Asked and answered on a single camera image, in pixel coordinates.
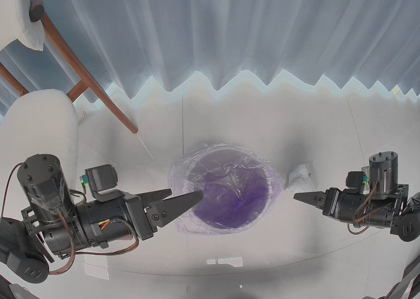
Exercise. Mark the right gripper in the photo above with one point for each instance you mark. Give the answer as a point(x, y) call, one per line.
point(341, 204)

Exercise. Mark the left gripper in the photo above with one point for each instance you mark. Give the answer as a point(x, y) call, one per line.
point(108, 219)

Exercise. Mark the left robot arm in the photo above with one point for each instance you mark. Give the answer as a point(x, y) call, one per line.
point(42, 183)

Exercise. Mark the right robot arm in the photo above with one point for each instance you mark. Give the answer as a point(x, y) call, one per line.
point(384, 173)

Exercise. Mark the crumpled white paper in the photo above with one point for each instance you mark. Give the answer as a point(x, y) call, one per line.
point(298, 176)

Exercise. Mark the white cushioned wooden chair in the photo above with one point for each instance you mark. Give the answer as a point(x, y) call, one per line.
point(39, 120)

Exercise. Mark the white curtain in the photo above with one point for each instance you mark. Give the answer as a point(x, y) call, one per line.
point(229, 28)

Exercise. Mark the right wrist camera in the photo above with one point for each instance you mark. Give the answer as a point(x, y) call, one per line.
point(356, 179)

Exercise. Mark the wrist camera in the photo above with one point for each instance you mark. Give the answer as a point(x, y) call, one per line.
point(101, 176)
point(356, 179)

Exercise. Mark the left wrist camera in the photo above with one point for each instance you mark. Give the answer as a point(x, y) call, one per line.
point(101, 176)

